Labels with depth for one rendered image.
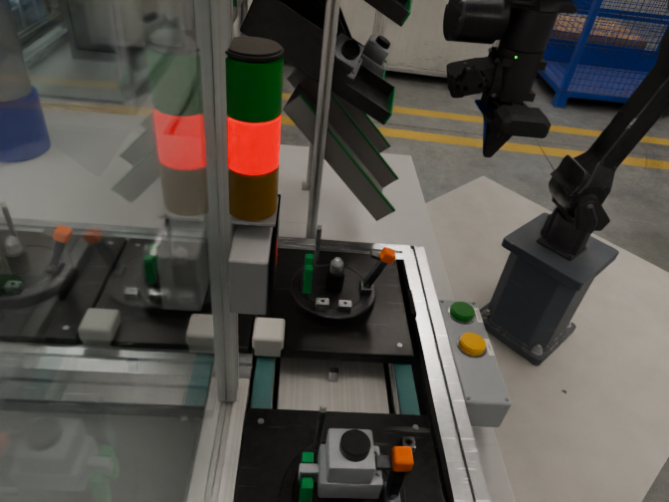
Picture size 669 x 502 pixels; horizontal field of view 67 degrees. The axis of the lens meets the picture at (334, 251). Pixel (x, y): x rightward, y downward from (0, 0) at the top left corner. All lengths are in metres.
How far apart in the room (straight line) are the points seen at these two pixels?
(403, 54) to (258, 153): 4.38
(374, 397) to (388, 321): 0.12
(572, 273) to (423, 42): 4.03
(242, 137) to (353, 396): 0.46
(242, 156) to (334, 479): 0.32
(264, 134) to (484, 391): 0.51
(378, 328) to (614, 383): 0.46
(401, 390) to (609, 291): 0.64
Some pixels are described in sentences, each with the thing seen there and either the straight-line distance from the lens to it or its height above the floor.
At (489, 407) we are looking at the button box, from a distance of 0.79.
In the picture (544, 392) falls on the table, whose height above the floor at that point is 0.86.
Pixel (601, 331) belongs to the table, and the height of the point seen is 0.86.
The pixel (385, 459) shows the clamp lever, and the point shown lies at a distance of 0.57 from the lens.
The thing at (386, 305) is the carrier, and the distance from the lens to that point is 0.84.
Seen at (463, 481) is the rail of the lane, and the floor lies 0.96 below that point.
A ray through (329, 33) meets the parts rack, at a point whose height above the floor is 1.33.
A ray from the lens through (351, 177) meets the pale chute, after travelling 0.96.
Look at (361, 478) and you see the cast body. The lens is 0.55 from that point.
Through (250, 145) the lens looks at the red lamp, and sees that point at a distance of 0.45.
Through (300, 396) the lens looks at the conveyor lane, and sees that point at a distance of 0.77.
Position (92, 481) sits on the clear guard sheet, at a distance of 0.24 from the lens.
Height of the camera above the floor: 1.54
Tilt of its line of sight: 38 degrees down
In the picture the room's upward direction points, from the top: 8 degrees clockwise
